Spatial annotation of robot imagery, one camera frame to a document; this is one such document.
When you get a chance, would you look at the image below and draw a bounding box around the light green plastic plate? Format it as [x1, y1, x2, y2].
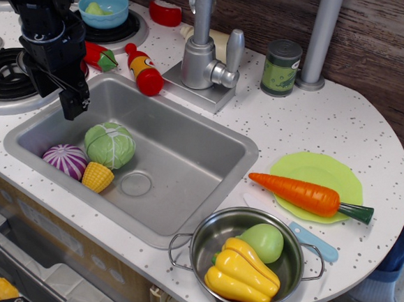
[269, 152, 364, 206]

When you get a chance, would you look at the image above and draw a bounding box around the orange toy carrot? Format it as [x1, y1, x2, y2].
[248, 172, 375, 224]

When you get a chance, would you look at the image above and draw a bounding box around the purple toy onion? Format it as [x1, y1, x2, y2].
[42, 144, 89, 181]

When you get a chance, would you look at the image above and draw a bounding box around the toy oven door handle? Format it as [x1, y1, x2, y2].
[0, 214, 66, 302]

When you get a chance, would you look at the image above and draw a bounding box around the green toy pear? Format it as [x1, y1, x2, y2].
[237, 223, 285, 264]

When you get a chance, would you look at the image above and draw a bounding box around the cream toy bottle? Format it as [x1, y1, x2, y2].
[180, 24, 230, 63]

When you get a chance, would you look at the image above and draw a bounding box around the silver toy faucet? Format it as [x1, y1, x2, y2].
[163, 0, 245, 114]

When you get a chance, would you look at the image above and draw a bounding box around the red toy ketchup bottle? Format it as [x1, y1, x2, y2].
[125, 43, 164, 96]

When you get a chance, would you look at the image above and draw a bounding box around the blue handled toy knife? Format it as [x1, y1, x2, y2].
[243, 193, 338, 263]

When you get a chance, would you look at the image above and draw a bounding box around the small steel pot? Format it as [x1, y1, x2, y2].
[168, 206, 325, 302]

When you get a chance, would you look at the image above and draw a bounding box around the green toy in bowl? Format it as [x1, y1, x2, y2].
[85, 2, 114, 16]

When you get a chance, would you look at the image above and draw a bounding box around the green toy tin can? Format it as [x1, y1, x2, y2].
[260, 39, 302, 97]

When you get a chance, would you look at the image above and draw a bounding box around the yellow toy corn piece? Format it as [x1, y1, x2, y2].
[81, 161, 114, 193]

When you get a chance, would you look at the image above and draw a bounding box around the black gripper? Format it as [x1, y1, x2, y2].
[20, 7, 91, 121]

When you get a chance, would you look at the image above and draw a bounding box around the red toy cheese wedge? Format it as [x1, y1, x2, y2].
[149, 0, 182, 27]

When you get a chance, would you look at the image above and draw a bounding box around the black rear stove burner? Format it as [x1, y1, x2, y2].
[85, 10, 149, 55]

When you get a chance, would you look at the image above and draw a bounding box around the blue plastic bowl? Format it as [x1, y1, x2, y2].
[78, 0, 129, 30]

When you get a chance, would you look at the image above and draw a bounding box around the black front stove burner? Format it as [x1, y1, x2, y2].
[0, 45, 91, 122]

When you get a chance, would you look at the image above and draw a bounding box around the grey vertical pole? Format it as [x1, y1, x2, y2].
[295, 0, 343, 92]

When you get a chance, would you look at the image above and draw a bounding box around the silver toy sink basin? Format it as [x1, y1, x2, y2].
[3, 74, 259, 249]

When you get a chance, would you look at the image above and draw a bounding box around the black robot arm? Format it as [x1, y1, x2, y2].
[9, 0, 90, 121]

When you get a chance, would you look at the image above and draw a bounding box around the red toy chili pepper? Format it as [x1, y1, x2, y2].
[83, 41, 119, 73]

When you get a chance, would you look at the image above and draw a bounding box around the yellow toy bell pepper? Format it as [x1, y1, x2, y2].
[204, 237, 281, 302]

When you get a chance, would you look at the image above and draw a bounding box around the green toy cabbage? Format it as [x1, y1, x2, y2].
[84, 123, 136, 170]

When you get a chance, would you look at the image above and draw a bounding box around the black stove burner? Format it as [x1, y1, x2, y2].
[0, 45, 91, 122]
[85, 10, 149, 55]

